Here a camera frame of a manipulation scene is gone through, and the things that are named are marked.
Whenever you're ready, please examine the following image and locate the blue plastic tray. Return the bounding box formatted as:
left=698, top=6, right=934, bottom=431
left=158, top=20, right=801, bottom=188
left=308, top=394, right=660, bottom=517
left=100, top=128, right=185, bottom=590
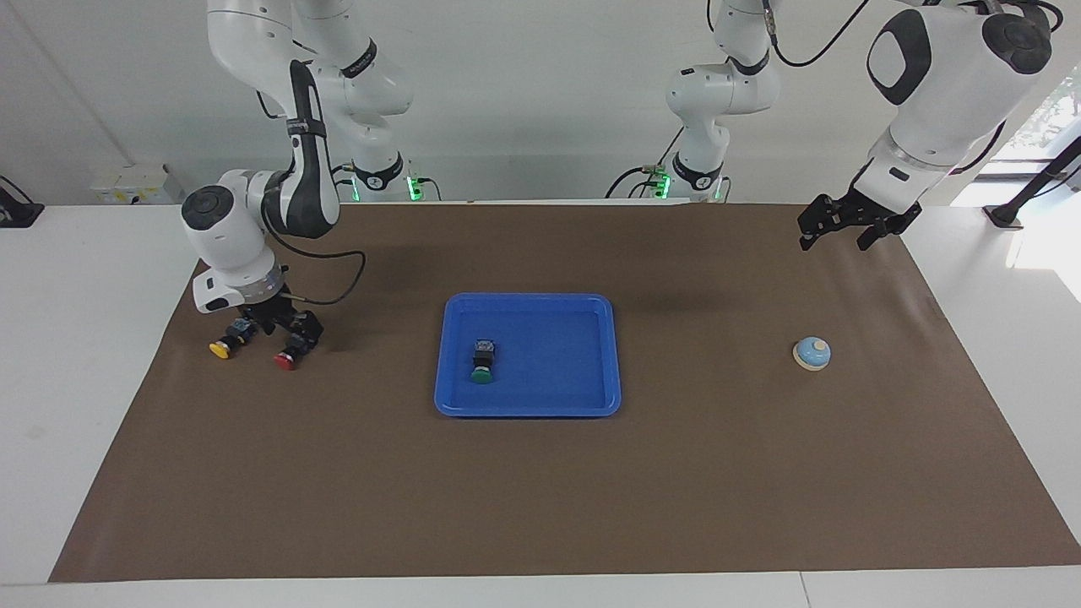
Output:
left=433, top=292, right=623, bottom=419

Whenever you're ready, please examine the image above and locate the light blue desk bell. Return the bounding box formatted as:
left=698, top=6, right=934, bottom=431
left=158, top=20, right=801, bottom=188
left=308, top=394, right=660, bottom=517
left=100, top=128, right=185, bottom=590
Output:
left=792, top=336, right=833, bottom=372

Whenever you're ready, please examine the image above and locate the small black stand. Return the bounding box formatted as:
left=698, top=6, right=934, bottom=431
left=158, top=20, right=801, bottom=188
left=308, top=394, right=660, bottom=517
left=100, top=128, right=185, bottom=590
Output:
left=0, top=176, right=45, bottom=229

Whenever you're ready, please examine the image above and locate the red push button switch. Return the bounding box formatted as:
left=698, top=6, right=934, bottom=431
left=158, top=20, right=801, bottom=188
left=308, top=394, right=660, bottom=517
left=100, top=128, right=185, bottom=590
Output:
left=273, top=332, right=317, bottom=372

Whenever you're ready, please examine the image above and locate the black stand with angled rod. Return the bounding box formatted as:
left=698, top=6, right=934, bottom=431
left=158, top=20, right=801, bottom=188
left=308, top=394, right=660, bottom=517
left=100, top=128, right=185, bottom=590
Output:
left=982, top=135, right=1081, bottom=231

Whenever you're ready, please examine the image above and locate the white power box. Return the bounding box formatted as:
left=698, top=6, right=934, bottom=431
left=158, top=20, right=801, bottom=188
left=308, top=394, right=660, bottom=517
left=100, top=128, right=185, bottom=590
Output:
left=91, top=163, right=188, bottom=206

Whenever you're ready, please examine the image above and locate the brown table mat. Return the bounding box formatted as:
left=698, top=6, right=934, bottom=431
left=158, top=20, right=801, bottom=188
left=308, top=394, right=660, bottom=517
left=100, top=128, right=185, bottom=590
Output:
left=48, top=203, right=1081, bottom=584

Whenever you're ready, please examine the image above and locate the yellow push button switch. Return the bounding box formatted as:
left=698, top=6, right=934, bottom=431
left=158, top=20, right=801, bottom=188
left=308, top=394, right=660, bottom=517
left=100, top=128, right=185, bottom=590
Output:
left=209, top=319, right=258, bottom=361

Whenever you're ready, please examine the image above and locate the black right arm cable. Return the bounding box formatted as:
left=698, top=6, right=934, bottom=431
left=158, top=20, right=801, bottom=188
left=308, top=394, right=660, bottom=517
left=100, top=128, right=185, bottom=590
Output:
left=260, top=193, right=367, bottom=307

